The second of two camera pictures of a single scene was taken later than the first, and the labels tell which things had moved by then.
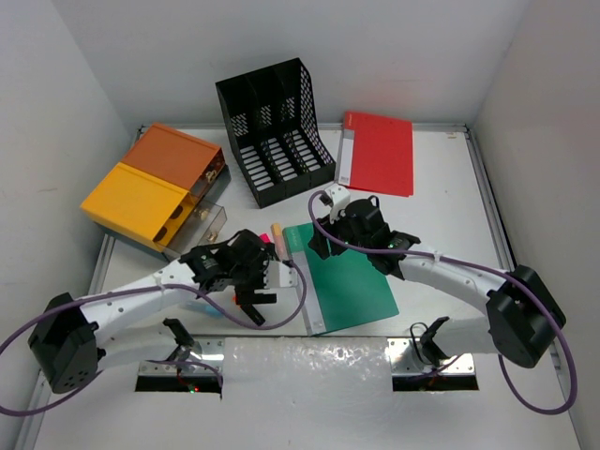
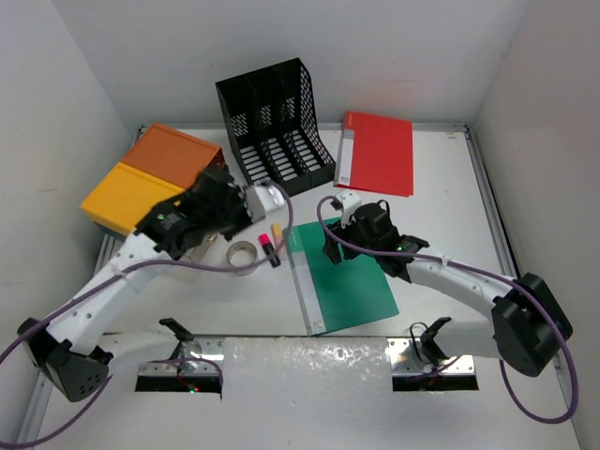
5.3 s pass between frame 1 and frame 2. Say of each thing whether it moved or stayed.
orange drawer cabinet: stayed
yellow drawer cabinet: stayed
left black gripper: moved
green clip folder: stayed
